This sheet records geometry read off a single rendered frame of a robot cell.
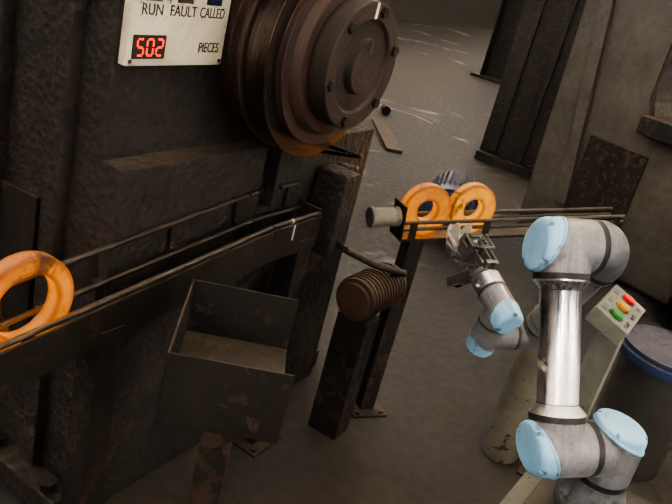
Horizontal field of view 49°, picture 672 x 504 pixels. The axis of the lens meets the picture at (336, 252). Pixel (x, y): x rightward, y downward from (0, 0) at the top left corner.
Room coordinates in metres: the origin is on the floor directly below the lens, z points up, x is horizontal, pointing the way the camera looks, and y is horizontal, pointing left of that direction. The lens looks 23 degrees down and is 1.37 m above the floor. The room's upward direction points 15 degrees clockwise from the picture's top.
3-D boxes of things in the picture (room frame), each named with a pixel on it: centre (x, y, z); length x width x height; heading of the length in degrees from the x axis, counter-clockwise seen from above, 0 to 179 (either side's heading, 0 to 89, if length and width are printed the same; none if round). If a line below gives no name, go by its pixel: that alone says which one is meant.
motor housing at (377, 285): (1.92, -0.13, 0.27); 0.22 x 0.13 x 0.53; 152
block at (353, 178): (1.91, 0.05, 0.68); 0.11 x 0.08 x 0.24; 62
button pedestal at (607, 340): (1.95, -0.82, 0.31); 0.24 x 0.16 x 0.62; 152
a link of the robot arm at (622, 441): (1.35, -0.67, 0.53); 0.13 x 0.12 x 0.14; 109
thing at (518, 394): (1.99, -0.66, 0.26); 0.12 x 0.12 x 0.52
